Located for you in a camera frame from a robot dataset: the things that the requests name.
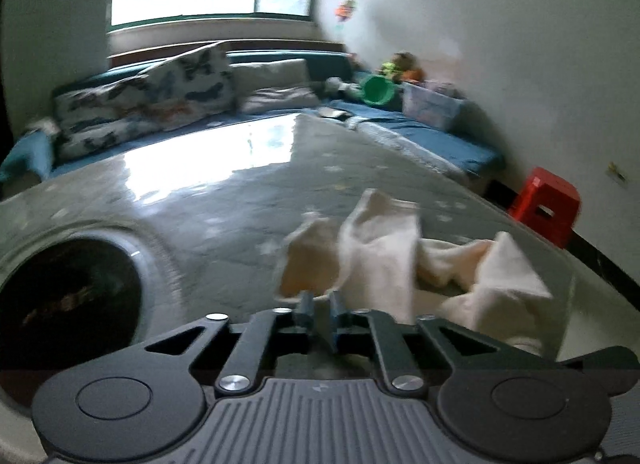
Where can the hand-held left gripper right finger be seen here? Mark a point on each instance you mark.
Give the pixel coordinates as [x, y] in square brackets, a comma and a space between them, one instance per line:
[337, 319]

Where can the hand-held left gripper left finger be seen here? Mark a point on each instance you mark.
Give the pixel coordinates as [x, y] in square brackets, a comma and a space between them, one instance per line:
[304, 316]

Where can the cream knit garment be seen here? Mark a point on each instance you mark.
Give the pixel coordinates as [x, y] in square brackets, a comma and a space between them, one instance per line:
[380, 254]

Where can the blue corner sofa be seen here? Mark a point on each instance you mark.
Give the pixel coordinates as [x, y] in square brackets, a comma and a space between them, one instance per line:
[425, 134]

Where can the clear plastic storage box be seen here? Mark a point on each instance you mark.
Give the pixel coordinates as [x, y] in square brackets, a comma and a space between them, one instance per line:
[430, 106]

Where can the green plastic basin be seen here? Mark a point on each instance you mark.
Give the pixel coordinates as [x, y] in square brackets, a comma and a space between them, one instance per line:
[377, 90]

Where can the grey plush toy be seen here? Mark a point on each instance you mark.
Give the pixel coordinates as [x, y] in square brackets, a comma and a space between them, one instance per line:
[337, 85]

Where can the red plastic stool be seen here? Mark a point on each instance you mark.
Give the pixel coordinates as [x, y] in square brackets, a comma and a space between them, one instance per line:
[545, 199]

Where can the round black induction cooktop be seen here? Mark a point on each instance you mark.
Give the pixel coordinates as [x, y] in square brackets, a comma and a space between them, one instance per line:
[65, 294]

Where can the plain white pillow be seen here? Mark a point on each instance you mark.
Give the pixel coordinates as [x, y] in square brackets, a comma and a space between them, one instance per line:
[270, 76]

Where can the square butterfly print pillow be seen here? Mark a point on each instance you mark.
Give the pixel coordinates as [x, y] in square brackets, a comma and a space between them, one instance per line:
[195, 79]

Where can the brown and green stuffed toy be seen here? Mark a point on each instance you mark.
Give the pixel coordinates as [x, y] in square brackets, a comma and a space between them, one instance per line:
[402, 64]

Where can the long butterfly print pillow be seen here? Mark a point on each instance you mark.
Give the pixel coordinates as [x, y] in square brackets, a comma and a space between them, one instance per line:
[100, 119]

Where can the colourful pinwheel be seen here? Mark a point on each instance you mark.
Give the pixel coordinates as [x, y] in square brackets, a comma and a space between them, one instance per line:
[346, 9]

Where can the beige crumpled cloth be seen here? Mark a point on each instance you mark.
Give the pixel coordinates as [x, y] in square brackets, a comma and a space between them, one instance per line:
[44, 126]

